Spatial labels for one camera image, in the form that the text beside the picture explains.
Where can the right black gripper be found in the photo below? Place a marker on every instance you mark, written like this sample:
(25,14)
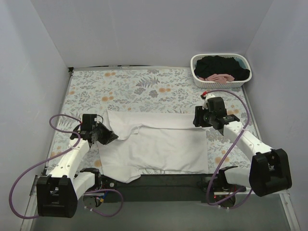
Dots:
(198,117)

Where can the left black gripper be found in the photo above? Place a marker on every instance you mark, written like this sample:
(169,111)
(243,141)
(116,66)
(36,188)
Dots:
(103,135)

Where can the white t shirt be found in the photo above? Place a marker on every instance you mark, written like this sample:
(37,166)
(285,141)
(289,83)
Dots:
(159,141)

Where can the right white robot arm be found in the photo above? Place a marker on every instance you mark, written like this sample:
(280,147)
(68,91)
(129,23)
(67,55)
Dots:
(269,170)

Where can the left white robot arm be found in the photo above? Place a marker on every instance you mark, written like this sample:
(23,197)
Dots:
(59,191)

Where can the pink garment in basket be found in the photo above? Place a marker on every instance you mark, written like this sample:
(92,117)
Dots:
(218,78)

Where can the white plastic laundry basket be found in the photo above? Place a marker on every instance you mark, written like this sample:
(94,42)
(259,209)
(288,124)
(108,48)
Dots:
(210,84)

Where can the floral table mat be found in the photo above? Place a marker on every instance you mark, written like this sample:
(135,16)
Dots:
(144,90)

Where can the black garment in basket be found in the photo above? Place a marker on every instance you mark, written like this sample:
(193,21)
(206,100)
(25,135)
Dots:
(210,65)

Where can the blue garment in basket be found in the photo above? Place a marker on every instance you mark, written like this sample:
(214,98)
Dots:
(241,63)

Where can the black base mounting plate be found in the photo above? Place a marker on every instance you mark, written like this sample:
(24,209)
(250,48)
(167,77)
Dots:
(155,188)

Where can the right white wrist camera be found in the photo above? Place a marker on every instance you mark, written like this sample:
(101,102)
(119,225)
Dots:
(206,96)

